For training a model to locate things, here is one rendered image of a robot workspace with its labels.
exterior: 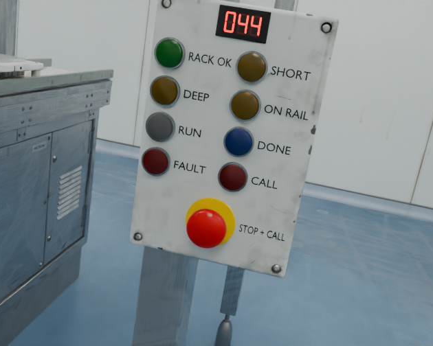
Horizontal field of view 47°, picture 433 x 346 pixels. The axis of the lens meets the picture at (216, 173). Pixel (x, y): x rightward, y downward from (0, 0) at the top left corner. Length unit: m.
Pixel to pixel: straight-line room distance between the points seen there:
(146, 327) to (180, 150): 0.26
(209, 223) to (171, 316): 0.19
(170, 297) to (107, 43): 3.89
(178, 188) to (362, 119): 3.60
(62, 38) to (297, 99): 4.20
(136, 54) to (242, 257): 3.87
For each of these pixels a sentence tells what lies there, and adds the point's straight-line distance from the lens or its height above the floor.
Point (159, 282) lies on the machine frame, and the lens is 0.63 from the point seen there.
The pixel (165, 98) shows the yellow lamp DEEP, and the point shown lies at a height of 1.08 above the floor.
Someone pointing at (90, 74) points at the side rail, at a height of 0.94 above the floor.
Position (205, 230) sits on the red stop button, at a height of 0.97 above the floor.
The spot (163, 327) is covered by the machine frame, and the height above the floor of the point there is 0.79.
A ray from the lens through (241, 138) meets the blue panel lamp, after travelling 0.48.
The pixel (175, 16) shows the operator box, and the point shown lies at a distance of 0.49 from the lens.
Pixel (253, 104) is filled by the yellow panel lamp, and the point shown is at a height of 1.09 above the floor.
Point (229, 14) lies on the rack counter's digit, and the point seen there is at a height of 1.17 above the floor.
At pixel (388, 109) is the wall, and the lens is 4.07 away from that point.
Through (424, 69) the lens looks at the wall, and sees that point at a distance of 4.08.
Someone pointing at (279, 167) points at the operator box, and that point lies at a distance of 0.49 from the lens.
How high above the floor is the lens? 1.15
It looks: 16 degrees down
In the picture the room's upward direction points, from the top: 9 degrees clockwise
